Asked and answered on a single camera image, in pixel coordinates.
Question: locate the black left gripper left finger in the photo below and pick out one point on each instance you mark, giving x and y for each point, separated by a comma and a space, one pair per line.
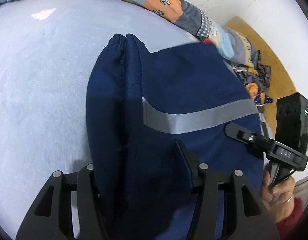
50, 215

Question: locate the navy blue work jacket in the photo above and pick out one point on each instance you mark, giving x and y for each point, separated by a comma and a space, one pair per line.
138, 105

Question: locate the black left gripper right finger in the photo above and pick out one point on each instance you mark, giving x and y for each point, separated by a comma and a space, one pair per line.
226, 202

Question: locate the black camera box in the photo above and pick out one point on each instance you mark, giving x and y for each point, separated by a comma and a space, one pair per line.
292, 122

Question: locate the red sleeve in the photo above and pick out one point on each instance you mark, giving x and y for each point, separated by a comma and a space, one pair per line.
285, 226

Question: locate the colourful clothes pile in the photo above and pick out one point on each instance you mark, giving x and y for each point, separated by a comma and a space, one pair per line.
256, 81

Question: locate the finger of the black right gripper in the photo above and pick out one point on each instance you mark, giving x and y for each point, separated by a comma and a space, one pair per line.
252, 140

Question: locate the wooden headboard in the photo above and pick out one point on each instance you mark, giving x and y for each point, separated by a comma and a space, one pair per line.
281, 84

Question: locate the patchwork long pillow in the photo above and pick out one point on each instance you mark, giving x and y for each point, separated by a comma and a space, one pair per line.
231, 45

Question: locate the light blue bed sheet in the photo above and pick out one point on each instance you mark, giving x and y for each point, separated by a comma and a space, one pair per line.
47, 51

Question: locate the right hand with ring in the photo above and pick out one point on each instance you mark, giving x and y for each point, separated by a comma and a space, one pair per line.
279, 199

